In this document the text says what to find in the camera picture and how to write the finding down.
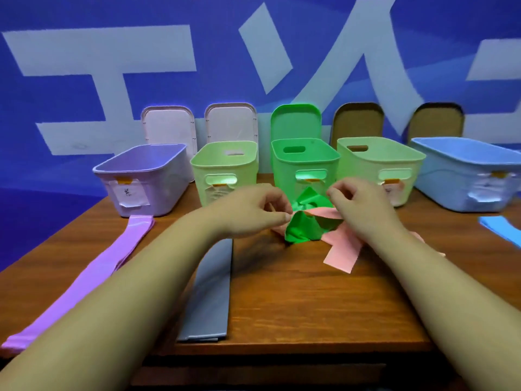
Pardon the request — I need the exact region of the person's right hand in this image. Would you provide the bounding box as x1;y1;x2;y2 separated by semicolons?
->
326;177;404;246

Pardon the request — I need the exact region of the person's left hand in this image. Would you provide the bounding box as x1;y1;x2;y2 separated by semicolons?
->
209;183;294;240

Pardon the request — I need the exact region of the person's left forearm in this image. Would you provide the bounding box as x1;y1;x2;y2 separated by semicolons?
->
0;207;229;391

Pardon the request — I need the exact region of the person's right forearm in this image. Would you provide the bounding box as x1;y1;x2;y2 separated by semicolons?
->
366;222;521;391

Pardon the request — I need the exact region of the large light green plastic bin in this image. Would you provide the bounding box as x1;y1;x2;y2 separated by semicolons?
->
336;137;427;208

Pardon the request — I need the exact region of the white paper label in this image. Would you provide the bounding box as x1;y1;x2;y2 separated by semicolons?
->
382;179;406;206
467;172;516;204
109;178;151;208
205;183;237;202

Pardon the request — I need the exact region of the brown bin lid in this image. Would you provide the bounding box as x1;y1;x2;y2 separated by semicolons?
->
406;102;465;145
331;102;385;149

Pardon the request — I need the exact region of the small light green plastic bin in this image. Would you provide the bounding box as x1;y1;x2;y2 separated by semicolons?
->
190;141;260;208

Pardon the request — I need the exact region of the green bin lid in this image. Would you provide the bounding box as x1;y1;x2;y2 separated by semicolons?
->
270;103;322;141

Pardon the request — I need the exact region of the blue plastic bin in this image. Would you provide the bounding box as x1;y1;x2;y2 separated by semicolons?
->
410;137;521;213

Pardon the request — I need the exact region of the white bin lid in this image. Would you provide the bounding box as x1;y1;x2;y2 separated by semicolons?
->
204;102;259;156
140;106;198;183

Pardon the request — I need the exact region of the purple plastic bin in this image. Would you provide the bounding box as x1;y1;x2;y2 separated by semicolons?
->
92;143;192;219

